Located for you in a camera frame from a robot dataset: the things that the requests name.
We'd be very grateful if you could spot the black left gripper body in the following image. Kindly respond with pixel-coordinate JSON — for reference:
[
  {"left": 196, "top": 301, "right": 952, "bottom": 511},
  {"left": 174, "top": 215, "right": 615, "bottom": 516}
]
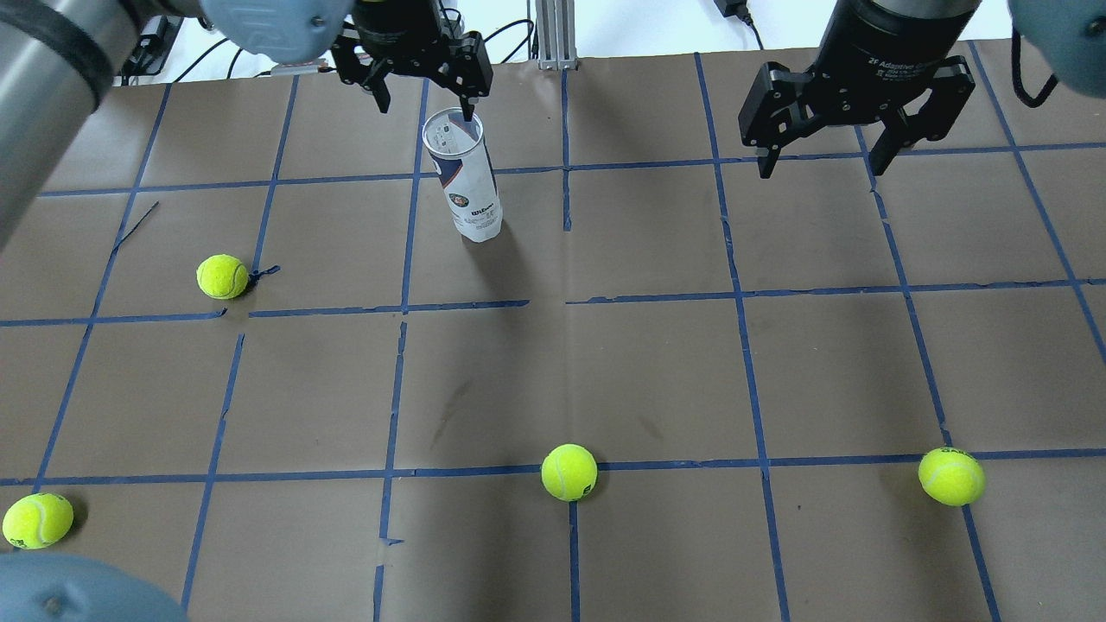
[{"left": 331, "top": 1, "right": 486, "bottom": 81}]

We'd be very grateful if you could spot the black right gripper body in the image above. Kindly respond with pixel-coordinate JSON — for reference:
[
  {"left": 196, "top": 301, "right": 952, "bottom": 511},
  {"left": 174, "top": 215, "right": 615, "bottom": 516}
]
[{"left": 739, "top": 0, "right": 977, "bottom": 156}]

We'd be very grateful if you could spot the clear tennis ball can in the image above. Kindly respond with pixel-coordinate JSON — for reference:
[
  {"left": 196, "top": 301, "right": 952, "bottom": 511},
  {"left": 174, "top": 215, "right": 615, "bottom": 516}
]
[{"left": 422, "top": 107, "right": 503, "bottom": 243}]

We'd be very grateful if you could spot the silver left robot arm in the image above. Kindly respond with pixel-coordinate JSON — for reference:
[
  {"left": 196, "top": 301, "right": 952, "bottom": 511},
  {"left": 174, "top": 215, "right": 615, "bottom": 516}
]
[{"left": 3, "top": 1, "right": 357, "bottom": 621}]

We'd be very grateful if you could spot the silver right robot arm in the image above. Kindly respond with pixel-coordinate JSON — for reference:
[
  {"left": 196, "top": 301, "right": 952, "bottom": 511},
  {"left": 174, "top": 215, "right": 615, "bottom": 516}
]
[{"left": 738, "top": 1, "right": 1105, "bottom": 178}]

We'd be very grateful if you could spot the tennis ball left near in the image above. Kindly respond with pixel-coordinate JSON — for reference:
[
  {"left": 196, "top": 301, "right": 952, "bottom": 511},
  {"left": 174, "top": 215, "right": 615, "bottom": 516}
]
[{"left": 196, "top": 253, "right": 251, "bottom": 300}]

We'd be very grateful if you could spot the tennis ball right side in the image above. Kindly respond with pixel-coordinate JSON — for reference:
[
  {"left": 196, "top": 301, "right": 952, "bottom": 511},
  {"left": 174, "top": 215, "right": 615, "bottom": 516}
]
[{"left": 917, "top": 447, "right": 987, "bottom": 507}]

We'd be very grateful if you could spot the tennis ball centre near bases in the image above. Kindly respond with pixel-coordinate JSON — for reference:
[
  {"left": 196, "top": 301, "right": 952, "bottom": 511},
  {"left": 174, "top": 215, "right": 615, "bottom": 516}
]
[{"left": 540, "top": 442, "right": 598, "bottom": 502}]

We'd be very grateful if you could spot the tennis ball left far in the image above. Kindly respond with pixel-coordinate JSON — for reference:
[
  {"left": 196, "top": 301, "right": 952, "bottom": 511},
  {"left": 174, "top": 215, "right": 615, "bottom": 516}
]
[{"left": 3, "top": 493, "right": 75, "bottom": 550}]

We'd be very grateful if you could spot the black power adapter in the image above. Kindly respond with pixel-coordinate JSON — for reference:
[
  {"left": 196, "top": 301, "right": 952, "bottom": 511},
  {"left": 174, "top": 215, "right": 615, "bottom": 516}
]
[{"left": 714, "top": 0, "right": 766, "bottom": 51}]

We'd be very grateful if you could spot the black electronics box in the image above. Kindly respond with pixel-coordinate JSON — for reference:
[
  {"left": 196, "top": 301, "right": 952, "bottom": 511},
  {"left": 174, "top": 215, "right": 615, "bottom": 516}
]
[{"left": 118, "top": 15, "right": 186, "bottom": 82}]

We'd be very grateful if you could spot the aluminium frame post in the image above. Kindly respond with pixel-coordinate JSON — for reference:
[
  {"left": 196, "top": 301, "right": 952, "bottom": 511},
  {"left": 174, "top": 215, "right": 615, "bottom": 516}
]
[{"left": 531, "top": 0, "right": 578, "bottom": 72}]

